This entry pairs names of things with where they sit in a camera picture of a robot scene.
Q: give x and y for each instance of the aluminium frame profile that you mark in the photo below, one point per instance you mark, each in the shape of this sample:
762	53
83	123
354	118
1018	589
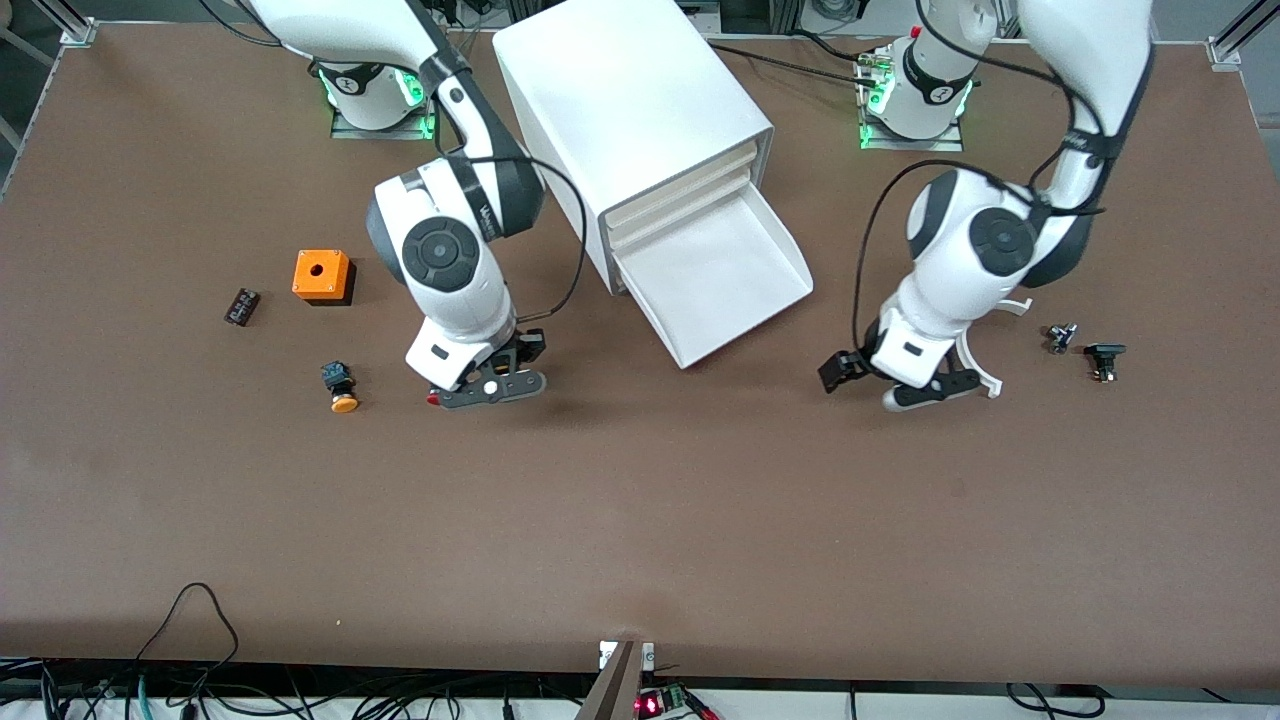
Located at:
70	22
1235	35

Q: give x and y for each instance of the black switch component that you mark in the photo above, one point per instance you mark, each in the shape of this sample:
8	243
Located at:
1104	351

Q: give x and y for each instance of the dark equipment box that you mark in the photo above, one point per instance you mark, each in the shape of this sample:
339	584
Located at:
760	15

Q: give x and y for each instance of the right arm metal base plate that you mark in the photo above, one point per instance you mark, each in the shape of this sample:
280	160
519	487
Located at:
380	132

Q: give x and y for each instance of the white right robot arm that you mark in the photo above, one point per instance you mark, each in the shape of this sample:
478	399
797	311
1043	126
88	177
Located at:
450	290

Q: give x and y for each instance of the white drawer cabinet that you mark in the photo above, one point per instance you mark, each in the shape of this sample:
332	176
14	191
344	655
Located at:
620	90

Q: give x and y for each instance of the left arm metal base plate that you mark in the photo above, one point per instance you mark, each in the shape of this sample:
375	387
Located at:
940	144

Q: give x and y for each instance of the orange button enclosure box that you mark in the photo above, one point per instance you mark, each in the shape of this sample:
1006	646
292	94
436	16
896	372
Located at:
325	285

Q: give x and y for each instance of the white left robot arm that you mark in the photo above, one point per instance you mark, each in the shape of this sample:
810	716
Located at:
960	290

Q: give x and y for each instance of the green board with red display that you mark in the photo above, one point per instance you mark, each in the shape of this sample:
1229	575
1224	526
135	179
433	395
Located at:
665	702

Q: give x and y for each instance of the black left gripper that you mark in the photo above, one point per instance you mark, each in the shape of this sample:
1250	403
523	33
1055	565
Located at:
838	369

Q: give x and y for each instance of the grey slanted frame post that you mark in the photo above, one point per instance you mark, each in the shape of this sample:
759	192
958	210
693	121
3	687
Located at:
615	690

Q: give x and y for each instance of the small metal fitting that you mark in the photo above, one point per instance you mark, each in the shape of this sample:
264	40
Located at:
1058	340

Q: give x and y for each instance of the white plastic drawer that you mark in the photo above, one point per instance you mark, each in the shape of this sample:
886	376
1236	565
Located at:
680	211
680	187
720	270

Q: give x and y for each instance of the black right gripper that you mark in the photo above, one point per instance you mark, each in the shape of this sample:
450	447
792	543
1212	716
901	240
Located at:
529	347

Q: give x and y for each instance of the small dark terminal block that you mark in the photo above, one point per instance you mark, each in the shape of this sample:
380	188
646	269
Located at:
242	307

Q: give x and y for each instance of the yellow push button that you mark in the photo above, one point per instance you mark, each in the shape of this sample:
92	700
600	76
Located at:
343	402

